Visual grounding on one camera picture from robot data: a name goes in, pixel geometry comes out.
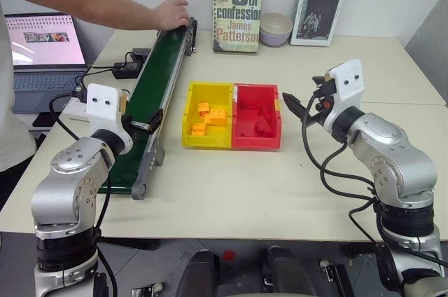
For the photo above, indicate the black power adapter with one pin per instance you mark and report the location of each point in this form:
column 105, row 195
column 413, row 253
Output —
column 125, row 70

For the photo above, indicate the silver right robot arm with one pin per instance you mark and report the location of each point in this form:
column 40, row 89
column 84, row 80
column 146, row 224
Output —
column 385, row 143

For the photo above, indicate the green conveyor belt grey frame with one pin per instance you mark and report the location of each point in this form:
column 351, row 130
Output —
column 157, row 66

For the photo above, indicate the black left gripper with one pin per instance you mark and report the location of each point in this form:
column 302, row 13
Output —
column 126, row 124

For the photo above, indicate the red plastic bin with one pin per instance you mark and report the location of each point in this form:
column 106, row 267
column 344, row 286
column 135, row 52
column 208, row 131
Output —
column 257, row 143

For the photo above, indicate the yellow plastic bin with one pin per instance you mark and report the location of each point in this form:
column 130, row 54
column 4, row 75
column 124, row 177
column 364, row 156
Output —
column 206, row 141

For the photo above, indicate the lavender ceramic bowl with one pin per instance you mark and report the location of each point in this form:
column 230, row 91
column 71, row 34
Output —
column 276, row 24

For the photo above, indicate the black table frame bar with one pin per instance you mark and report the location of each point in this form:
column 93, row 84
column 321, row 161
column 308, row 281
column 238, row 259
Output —
column 129, row 243

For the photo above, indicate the bare person hand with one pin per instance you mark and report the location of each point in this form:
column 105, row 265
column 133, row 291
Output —
column 171, row 15

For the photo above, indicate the graphic design book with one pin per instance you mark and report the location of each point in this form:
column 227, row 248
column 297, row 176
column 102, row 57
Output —
column 320, row 6

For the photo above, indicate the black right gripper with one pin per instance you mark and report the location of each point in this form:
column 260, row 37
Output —
column 321, row 105

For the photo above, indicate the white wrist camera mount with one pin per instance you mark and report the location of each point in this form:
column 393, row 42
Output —
column 101, row 108
column 348, row 83

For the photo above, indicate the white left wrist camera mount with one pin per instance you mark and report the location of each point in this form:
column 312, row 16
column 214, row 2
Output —
column 101, row 108

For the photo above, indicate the red building block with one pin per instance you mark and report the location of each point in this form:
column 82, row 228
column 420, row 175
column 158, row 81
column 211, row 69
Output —
column 264, row 126

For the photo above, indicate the dark rounded shape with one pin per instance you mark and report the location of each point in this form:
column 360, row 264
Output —
column 196, row 276
column 285, row 272

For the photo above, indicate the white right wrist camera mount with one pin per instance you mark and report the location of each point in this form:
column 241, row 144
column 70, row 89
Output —
column 348, row 83

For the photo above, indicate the grey open laptop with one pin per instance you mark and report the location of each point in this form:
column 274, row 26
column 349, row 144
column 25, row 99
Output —
column 45, row 41

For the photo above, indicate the black ribbed controller box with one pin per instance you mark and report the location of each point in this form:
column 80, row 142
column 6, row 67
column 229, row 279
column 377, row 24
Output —
column 141, row 54

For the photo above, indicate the orange building block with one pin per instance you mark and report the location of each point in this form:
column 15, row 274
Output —
column 203, row 106
column 199, row 129
column 217, row 116

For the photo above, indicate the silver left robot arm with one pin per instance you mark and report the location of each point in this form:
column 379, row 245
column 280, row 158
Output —
column 70, row 178

